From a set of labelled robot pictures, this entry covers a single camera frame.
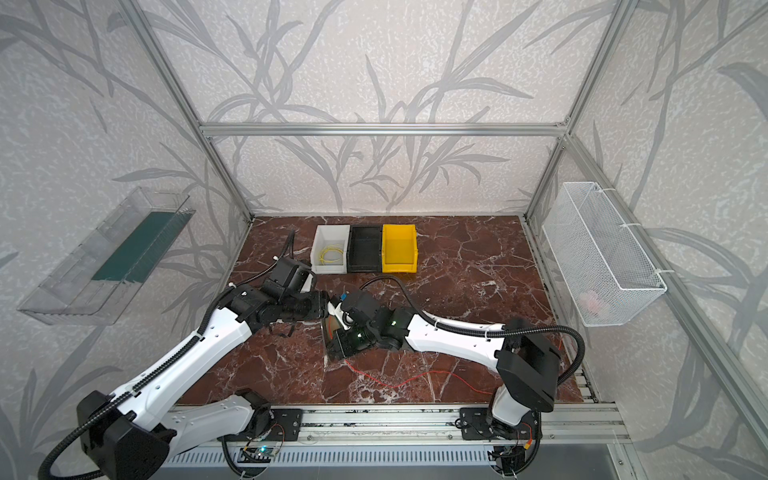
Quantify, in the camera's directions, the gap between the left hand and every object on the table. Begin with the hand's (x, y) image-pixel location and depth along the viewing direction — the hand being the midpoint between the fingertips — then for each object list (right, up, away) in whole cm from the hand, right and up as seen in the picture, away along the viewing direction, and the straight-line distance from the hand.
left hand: (331, 298), depth 77 cm
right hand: (0, -10, -5) cm, 11 cm away
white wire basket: (+61, +8, -17) cm, 64 cm away
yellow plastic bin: (+17, +12, +29) cm, 35 cm away
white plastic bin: (-9, +17, +33) cm, 39 cm away
